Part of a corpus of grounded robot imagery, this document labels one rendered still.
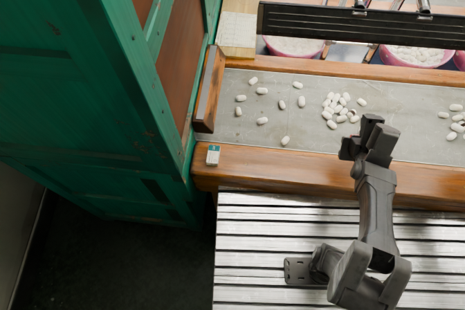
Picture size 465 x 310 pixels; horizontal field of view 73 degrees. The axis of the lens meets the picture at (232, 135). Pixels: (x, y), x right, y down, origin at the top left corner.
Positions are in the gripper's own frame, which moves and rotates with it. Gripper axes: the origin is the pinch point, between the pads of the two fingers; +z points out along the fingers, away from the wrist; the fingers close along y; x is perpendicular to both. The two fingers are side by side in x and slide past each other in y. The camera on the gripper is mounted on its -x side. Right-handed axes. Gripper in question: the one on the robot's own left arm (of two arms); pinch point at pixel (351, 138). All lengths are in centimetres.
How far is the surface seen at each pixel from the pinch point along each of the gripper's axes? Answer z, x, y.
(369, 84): 24.5, -11.4, -10.2
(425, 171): -1.2, 7.9, -22.5
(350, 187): -6.6, 12.8, -0.6
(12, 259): 11, 75, 127
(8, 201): 18, 50, 129
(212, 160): -5.3, 9.4, 39.6
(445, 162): 4.1, 6.4, -30.5
